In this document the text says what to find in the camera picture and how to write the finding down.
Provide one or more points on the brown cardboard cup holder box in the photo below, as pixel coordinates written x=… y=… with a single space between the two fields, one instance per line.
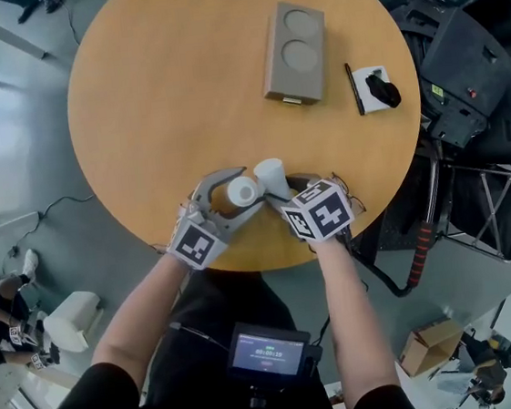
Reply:
x=294 y=57

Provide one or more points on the black foam case red button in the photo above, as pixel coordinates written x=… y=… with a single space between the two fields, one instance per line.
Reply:
x=464 y=60

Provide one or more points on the person's left forearm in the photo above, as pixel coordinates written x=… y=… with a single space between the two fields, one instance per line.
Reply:
x=136 y=322

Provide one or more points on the white spray bottle head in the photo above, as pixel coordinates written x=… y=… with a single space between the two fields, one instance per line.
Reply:
x=272 y=174

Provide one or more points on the black folding fabric cart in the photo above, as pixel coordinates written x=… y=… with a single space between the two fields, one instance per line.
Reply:
x=504 y=216

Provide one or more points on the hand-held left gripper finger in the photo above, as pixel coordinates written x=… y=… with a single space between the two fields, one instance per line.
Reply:
x=207 y=184
x=243 y=216

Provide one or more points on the black pen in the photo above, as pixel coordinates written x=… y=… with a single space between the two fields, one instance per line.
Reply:
x=355 y=91

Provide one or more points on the small white box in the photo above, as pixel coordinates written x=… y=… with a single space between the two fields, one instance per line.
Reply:
x=370 y=103

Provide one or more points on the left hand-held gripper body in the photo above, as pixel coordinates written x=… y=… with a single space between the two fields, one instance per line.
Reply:
x=196 y=247

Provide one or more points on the white plastic bin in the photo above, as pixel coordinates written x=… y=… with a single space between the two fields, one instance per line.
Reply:
x=74 y=320

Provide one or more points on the open cardboard box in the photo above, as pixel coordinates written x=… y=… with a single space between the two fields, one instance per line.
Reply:
x=428 y=353

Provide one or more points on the black cloth pouch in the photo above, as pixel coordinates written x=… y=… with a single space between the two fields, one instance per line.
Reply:
x=384 y=90

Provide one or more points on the dark-framed eyeglasses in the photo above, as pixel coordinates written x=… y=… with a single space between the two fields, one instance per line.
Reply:
x=358 y=201

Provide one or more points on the person's black clothing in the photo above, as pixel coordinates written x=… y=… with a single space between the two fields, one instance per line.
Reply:
x=230 y=302

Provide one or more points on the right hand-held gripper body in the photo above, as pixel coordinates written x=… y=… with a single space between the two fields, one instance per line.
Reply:
x=326 y=218

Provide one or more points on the long grey desk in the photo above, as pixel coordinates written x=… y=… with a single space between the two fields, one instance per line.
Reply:
x=12 y=41

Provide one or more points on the person's right forearm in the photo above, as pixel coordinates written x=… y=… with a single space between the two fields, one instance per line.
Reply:
x=356 y=325

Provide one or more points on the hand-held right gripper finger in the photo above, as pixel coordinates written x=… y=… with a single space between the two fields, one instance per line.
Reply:
x=280 y=201
x=305 y=180

